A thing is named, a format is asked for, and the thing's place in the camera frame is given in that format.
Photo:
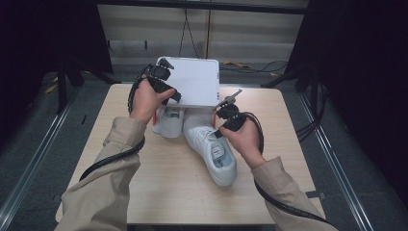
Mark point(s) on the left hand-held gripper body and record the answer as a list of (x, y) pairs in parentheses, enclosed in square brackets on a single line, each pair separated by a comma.
[(158, 75)]

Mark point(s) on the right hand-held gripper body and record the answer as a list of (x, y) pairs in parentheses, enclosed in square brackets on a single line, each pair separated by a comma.
[(231, 115)]

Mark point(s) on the white sneaker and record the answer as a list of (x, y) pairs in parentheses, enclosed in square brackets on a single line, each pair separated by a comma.
[(170, 123), (215, 157)]

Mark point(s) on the white shoe box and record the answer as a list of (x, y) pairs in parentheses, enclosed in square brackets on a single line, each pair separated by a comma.
[(198, 80)]

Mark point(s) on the person's right hand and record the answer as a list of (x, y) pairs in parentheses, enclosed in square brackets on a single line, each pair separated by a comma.
[(245, 144)]

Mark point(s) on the person's left hand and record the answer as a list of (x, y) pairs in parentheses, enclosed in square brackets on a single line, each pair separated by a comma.
[(146, 102)]

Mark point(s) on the yellow floor strip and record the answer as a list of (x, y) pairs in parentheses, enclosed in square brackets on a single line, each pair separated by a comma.
[(236, 64)]

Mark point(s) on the thin brass vertical pole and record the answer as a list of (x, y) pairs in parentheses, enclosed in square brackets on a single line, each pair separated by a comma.
[(208, 32)]

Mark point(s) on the black stand leg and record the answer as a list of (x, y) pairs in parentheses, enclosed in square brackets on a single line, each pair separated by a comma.
[(288, 78), (62, 86)]

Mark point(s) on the yellow tape piece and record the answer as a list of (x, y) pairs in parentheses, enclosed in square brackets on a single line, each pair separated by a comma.
[(50, 89)]

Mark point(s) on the grey tape piece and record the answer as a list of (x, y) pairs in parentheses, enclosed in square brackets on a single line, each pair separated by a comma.
[(316, 194)]

